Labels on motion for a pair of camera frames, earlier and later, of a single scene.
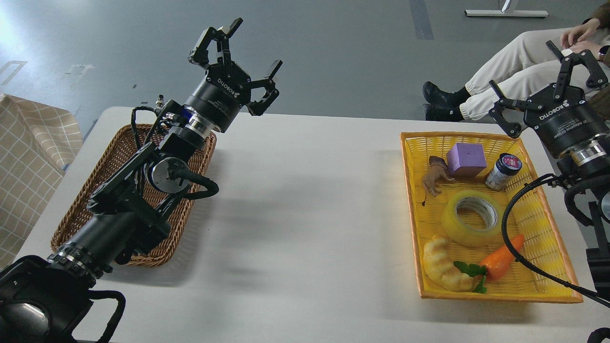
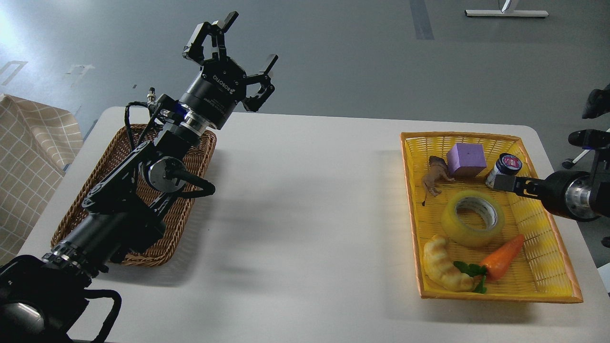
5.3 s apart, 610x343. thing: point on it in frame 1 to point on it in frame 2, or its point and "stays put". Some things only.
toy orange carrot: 490,270 stays put
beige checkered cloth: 36,140 stays put
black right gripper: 565,119 to 568,194
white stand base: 506,13 stays put
